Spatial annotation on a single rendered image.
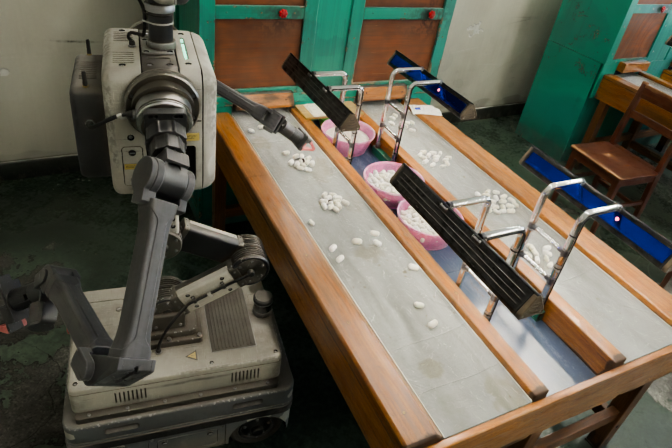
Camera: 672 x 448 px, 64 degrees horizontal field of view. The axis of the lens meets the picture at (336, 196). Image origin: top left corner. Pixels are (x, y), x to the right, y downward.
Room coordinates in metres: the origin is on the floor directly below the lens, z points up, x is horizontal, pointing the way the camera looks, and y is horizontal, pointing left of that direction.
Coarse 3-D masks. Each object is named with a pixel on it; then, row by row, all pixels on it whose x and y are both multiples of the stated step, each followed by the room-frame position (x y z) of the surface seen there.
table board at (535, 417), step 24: (648, 360) 1.19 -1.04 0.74; (576, 384) 1.05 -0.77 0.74; (600, 384) 1.08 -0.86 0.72; (624, 384) 1.16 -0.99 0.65; (528, 408) 0.94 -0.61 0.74; (552, 408) 0.98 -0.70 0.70; (576, 408) 1.05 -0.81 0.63; (480, 432) 0.84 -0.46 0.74; (504, 432) 0.89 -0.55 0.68; (528, 432) 0.95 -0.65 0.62
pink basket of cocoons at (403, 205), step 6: (402, 204) 1.80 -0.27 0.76; (408, 204) 1.83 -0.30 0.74; (456, 210) 1.80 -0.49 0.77; (462, 216) 1.76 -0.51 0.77; (402, 222) 1.66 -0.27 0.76; (408, 228) 1.65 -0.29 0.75; (414, 234) 1.63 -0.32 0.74; (420, 234) 1.62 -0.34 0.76; (426, 234) 1.61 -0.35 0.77; (426, 240) 1.62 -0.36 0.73; (432, 240) 1.62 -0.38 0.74; (438, 240) 1.62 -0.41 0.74; (426, 246) 1.63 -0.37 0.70; (432, 246) 1.63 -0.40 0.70; (438, 246) 1.64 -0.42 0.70; (444, 246) 1.66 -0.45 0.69
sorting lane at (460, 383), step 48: (288, 144) 2.16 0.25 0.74; (288, 192) 1.77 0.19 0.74; (336, 192) 1.83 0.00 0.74; (336, 240) 1.52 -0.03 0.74; (384, 240) 1.57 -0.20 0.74; (384, 288) 1.31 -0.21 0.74; (432, 288) 1.35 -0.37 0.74; (384, 336) 1.11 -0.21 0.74; (432, 336) 1.14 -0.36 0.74; (432, 384) 0.96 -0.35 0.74; (480, 384) 0.99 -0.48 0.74
